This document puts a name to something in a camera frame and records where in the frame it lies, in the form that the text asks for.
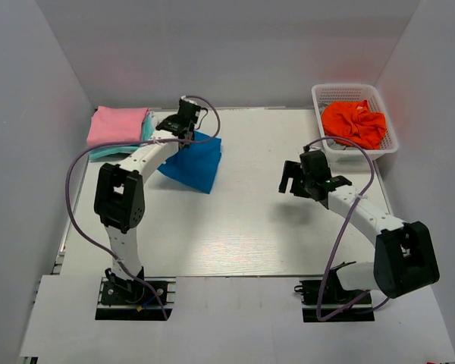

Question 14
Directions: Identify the folded pink t shirt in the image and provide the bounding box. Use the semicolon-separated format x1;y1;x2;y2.
86;106;149;146

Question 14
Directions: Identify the grey t shirt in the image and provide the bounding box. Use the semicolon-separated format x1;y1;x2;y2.
323;136;362;152

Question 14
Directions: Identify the white plastic laundry basket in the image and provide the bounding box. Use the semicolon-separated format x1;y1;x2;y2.
312;83;399;163

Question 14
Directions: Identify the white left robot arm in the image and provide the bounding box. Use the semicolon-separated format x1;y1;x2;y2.
94;96;204;303

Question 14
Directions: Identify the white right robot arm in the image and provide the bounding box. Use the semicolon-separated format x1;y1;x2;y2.
278;151;441;303

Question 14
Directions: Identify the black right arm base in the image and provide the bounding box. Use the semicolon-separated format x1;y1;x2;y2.
294;280;375;323

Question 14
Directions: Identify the blue t shirt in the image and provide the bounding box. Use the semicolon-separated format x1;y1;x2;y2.
158;131;222;194

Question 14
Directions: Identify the folded mint t shirt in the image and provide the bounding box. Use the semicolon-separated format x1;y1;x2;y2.
89;111;154;161

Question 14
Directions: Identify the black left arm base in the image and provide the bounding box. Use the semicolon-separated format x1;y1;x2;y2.
95;278;176;322

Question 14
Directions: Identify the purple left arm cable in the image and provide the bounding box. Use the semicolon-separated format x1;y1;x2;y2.
65;94;222;320

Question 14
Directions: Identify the orange t shirt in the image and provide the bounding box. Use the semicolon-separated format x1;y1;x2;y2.
321;100;387;150

